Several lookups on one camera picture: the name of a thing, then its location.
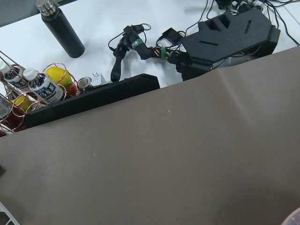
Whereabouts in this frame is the yellow lemon shaped bottle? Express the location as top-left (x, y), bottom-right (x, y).
top-left (45, 66), bottom-right (72, 88)

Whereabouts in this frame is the copper wire basket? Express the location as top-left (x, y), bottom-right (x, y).
top-left (0, 62), bottom-right (79, 133)

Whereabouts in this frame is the white power plug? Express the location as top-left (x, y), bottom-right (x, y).
top-left (91, 72), bottom-right (102, 87)

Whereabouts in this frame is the large black plastic housing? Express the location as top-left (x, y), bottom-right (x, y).
top-left (176, 9), bottom-right (280, 81)

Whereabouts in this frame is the small silver metal can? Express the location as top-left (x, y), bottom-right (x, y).
top-left (77, 76), bottom-right (93, 93)

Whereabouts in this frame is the long black bar device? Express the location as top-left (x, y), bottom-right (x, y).
top-left (24, 74), bottom-right (160, 128)

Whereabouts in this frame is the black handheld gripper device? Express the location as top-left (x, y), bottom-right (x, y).
top-left (109, 23), bottom-right (187, 82)

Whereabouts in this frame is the right tea bottle white cap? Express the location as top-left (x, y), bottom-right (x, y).
top-left (23, 68), bottom-right (64, 105)

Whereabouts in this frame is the white wire cup rack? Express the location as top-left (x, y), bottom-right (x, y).
top-left (0, 203), bottom-right (20, 225)

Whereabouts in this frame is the black insulated water bottle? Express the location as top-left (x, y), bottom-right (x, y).
top-left (35, 0), bottom-right (85, 58)

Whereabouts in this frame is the pink bowl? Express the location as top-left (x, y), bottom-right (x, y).
top-left (281, 208), bottom-right (300, 225)

